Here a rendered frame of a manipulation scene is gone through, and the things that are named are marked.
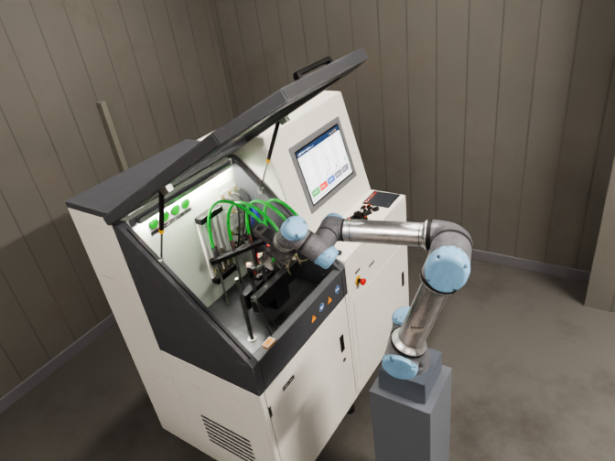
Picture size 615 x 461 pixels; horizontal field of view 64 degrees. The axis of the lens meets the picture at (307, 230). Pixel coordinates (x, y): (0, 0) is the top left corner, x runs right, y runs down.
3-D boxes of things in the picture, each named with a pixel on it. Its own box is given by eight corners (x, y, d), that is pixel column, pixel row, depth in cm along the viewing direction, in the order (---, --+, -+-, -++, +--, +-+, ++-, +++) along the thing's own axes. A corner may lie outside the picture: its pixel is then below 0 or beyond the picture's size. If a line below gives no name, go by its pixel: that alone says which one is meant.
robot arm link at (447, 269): (416, 357, 173) (480, 237, 140) (410, 390, 161) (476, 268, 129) (384, 344, 175) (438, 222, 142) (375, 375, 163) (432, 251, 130)
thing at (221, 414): (289, 511, 232) (259, 398, 191) (200, 457, 262) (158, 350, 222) (360, 402, 280) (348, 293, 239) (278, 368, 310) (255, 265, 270)
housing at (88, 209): (201, 457, 262) (106, 212, 186) (165, 435, 277) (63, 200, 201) (334, 302, 358) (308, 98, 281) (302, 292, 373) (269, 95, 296)
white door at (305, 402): (290, 494, 228) (264, 393, 193) (286, 492, 229) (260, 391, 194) (357, 394, 272) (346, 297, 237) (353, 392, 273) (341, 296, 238)
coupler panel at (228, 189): (235, 245, 241) (221, 188, 225) (230, 243, 242) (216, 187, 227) (252, 231, 250) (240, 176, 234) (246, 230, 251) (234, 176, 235)
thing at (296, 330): (265, 390, 194) (258, 360, 186) (257, 386, 197) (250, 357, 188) (343, 297, 236) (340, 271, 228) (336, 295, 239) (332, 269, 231)
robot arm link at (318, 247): (346, 241, 157) (318, 220, 156) (335, 261, 148) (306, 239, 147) (333, 255, 162) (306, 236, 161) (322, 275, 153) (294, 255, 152)
